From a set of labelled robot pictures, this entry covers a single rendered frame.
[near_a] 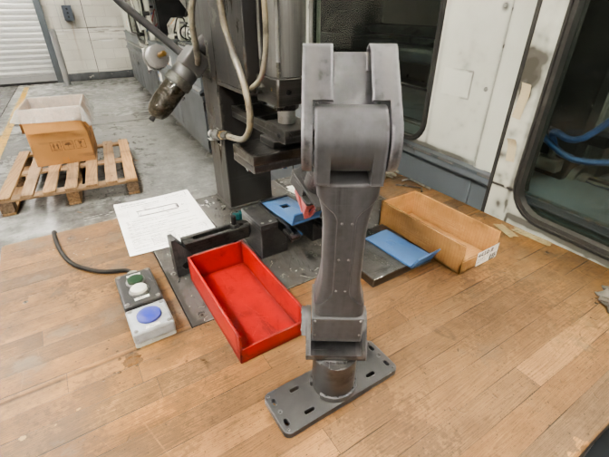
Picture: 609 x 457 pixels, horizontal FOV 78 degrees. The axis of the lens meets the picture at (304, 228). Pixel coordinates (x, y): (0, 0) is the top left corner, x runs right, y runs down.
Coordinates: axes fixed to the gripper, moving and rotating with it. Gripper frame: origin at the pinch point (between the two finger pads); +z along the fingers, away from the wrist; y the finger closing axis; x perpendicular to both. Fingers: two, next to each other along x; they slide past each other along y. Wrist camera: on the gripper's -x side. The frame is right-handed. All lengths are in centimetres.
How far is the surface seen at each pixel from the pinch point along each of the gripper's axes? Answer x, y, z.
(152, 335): 34.8, -10.2, 6.7
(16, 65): 87, 819, 449
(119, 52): -106, 819, 430
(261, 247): 8.3, 1.6, 10.0
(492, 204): -58, -10, 6
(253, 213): 7.0, 9.2, 7.6
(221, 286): 19.8, -3.9, 10.6
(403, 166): -63, 24, 25
